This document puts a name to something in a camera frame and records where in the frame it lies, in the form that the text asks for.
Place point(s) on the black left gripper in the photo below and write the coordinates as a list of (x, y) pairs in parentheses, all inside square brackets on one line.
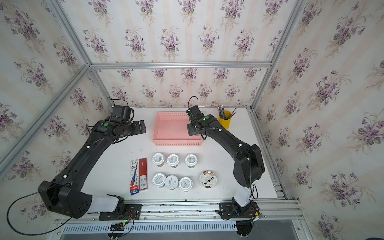
[(137, 129)]

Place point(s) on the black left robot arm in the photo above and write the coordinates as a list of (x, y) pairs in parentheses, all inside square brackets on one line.
[(63, 195)]

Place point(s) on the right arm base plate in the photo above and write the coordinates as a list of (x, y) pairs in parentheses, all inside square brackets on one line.
[(234, 211)]

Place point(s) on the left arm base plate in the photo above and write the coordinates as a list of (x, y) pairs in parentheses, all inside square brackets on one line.
[(122, 212)]

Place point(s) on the red pencil box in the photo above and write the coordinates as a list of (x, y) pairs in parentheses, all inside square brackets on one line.
[(143, 174)]

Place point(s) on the pink plastic basket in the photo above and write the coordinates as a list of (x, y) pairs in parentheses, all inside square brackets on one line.
[(170, 129)]

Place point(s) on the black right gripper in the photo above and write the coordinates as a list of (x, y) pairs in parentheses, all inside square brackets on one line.
[(189, 129)]

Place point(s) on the pencils in cup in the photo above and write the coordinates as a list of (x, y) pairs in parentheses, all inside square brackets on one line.
[(223, 113)]

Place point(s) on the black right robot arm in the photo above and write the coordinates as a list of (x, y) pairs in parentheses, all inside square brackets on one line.
[(248, 161)]

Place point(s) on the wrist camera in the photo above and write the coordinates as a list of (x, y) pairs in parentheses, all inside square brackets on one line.
[(194, 114), (122, 115)]

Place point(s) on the aluminium mounting rail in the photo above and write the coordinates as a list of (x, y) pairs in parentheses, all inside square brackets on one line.
[(199, 211)]

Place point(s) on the wide Chobani yogurt cup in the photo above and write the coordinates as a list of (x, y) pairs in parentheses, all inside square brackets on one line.
[(208, 179)]

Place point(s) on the yellow pencil cup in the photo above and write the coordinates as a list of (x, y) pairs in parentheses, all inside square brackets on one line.
[(225, 122)]

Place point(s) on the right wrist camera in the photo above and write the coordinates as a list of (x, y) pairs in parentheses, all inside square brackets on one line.
[(194, 114)]

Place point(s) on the yogurt bottle row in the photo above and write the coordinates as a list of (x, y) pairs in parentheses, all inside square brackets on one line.
[(173, 160), (172, 182), (185, 184), (191, 160), (158, 159), (159, 180)]

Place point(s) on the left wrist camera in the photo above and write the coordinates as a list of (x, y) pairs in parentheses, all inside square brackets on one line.
[(122, 115)]

